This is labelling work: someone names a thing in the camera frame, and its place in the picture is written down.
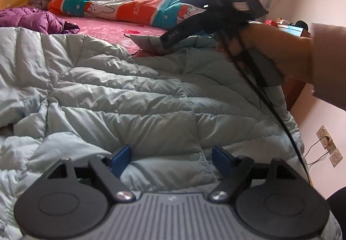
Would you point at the pink fleece bed blanket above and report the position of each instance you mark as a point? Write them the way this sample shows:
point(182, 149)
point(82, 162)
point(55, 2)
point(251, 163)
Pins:
point(112, 31)

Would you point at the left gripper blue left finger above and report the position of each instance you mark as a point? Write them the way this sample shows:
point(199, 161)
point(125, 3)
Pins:
point(118, 161)

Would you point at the colourful cartoon rolled quilt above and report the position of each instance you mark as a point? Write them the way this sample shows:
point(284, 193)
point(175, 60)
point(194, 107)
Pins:
point(162, 14)

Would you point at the purple puffer jacket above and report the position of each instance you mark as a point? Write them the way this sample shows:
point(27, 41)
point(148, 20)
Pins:
point(38, 20)

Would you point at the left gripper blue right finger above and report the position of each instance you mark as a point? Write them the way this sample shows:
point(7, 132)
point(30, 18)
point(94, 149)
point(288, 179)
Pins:
point(225, 162)

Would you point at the person's right hand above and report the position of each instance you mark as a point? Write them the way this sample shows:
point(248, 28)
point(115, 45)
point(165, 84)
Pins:
point(249, 38)

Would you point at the brown wooden dresser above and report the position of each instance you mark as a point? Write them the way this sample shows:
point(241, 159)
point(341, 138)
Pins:
point(288, 47)

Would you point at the light green puffer coat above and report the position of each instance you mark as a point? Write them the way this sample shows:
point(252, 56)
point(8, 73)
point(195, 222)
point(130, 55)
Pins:
point(70, 101)

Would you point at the white wall power socket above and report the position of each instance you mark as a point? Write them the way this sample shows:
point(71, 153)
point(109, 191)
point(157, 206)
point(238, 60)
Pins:
point(327, 141)

